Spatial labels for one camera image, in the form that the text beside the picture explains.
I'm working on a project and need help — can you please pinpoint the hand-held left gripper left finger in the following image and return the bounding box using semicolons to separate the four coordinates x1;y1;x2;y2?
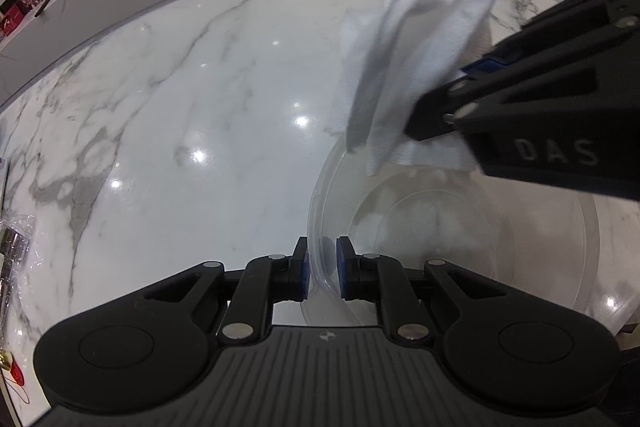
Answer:
142;236;312;349

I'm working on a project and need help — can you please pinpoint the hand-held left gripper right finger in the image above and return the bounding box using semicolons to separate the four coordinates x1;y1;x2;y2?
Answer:
336;235;507;347

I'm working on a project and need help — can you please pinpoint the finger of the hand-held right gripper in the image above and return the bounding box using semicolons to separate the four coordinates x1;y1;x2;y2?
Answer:
459;0;640;80
405;14;640;142

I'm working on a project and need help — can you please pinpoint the white cloth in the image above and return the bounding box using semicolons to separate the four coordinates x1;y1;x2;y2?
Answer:
330;0;512;178

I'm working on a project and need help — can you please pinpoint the clear plastic bowl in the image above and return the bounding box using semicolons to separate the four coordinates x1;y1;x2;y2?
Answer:
306;139;640;334

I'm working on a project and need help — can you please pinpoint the clear plastic wrapped item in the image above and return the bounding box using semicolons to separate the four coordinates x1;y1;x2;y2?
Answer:
0;214;37;269

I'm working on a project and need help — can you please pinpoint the red box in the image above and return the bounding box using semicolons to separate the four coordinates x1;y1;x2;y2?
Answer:
0;4;27;38

